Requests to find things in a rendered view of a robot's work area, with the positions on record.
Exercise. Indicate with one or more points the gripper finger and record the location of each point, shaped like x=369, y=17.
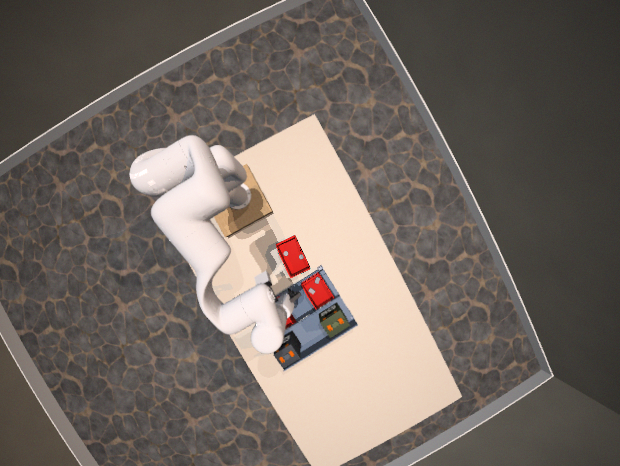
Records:
x=293, y=295

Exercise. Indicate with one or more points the red bin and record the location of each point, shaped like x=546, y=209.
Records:
x=322, y=294
x=292, y=263
x=292, y=319

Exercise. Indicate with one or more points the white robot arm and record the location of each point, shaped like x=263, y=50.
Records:
x=184, y=215

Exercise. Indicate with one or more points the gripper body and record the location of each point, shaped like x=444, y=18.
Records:
x=285, y=302

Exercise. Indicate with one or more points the dark grey metal shelf rack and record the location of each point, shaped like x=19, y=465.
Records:
x=309, y=330

